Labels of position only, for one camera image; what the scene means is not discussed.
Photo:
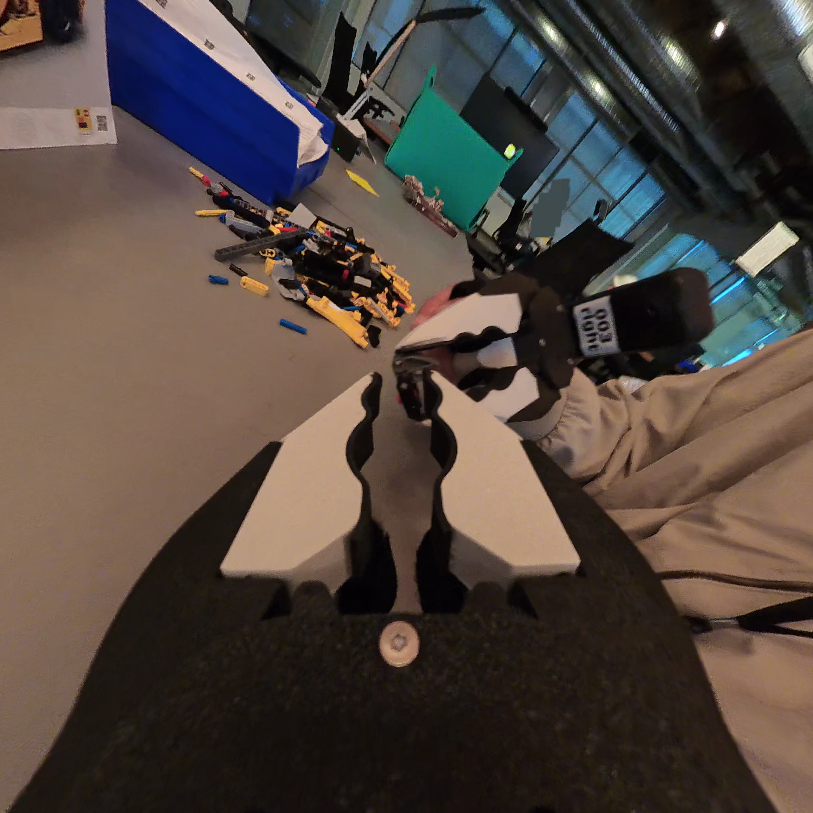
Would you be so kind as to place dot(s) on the light grey panel brick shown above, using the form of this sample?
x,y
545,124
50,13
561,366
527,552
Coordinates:
x,y
302,216

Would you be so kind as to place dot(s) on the brown model on board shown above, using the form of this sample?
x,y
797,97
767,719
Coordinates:
x,y
429,203

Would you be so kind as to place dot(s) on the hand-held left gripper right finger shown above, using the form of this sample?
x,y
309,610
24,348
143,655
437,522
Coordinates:
x,y
508,502

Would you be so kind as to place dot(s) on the grey desk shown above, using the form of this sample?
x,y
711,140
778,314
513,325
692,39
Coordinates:
x,y
95,381

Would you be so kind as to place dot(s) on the white printed sheets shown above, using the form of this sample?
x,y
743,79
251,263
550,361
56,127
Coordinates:
x,y
254,70

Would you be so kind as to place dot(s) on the pile of loose bricks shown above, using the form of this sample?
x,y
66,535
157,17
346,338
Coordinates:
x,y
330,267

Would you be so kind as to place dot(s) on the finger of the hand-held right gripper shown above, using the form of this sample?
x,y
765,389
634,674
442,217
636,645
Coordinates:
x,y
470,314
533,400

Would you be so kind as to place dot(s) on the beige jacket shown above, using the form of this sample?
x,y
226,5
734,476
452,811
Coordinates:
x,y
762,698

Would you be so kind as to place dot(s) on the black monitor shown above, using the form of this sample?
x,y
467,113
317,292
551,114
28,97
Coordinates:
x,y
514,127

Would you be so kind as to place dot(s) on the yellow paper scrap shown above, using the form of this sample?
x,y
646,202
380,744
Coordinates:
x,y
362,182

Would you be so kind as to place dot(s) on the grey brick piece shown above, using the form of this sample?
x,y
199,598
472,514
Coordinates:
x,y
416,357

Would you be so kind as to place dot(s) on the dark grey long beam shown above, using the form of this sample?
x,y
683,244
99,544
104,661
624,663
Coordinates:
x,y
254,248

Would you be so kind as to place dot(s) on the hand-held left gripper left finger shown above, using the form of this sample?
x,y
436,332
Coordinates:
x,y
298,502

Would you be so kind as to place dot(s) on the green storage bin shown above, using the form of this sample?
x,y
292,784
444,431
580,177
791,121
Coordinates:
x,y
444,159

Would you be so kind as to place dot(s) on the hanging white sign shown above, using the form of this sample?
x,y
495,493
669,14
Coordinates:
x,y
768,248

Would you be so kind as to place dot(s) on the instruction booklet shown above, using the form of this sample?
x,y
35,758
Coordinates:
x,y
51,120

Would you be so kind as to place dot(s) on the black device box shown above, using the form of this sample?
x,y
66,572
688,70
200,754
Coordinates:
x,y
346,143

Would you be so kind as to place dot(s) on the black brick assembly red pins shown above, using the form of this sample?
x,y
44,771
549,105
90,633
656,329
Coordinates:
x,y
413,397

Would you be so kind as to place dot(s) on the person's right hand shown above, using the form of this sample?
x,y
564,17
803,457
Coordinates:
x,y
435,305

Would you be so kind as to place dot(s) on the blue storage bin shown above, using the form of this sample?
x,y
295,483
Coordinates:
x,y
190,101

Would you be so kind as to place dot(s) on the person's right forearm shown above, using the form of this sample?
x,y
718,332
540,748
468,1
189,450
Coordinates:
x,y
686,432

